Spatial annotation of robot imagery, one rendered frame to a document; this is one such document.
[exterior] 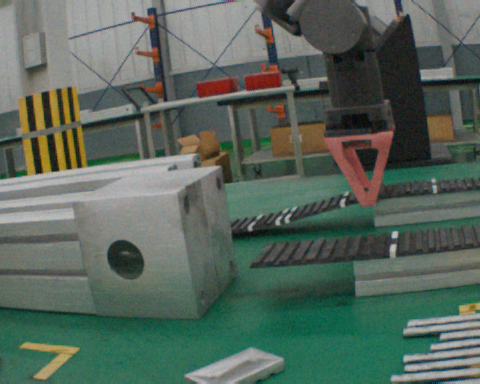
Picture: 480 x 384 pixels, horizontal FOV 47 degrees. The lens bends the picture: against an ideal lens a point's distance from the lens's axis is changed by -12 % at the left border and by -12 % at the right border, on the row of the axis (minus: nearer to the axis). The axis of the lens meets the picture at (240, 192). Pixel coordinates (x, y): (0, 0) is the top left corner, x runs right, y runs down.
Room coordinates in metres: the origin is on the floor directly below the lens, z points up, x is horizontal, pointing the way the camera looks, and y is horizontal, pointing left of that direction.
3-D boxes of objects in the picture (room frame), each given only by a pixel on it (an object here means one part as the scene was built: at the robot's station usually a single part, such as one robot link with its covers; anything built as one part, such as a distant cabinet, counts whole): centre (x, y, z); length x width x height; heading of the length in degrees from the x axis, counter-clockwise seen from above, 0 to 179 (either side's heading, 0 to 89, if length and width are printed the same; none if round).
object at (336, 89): (0.61, -0.13, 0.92); 0.10 x 0.07 x 0.07; 162
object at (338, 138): (0.60, -0.13, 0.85); 0.07 x 0.07 x 0.09; 72
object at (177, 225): (0.48, 0.07, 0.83); 0.12 x 0.09 x 0.10; 162
